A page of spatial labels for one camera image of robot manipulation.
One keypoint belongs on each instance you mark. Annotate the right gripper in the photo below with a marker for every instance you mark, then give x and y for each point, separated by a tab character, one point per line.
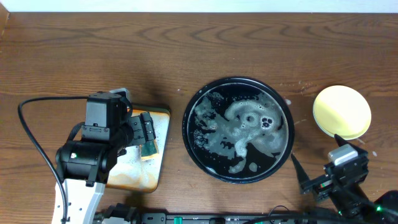
327	182

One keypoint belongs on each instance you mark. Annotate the yellow plate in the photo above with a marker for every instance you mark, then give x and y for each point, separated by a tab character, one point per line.
343	111

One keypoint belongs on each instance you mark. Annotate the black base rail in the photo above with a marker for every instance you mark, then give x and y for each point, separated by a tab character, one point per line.
164	218

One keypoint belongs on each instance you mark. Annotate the green yellow sponge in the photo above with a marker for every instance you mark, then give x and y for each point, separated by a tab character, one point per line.
149	150

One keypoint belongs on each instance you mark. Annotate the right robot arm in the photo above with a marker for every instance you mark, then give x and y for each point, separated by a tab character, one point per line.
354	204

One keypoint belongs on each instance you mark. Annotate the stained white cloth pad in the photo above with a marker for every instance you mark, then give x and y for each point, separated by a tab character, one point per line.
136	171

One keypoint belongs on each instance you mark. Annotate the small rectangular black tray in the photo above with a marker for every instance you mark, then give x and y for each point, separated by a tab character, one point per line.
166	140

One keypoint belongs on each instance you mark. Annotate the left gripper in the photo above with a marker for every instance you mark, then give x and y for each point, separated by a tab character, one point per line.
144	127

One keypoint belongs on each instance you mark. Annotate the round black tray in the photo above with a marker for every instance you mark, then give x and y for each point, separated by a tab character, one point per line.
238	130

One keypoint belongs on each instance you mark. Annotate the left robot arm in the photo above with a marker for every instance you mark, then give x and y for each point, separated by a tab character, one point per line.
92	150

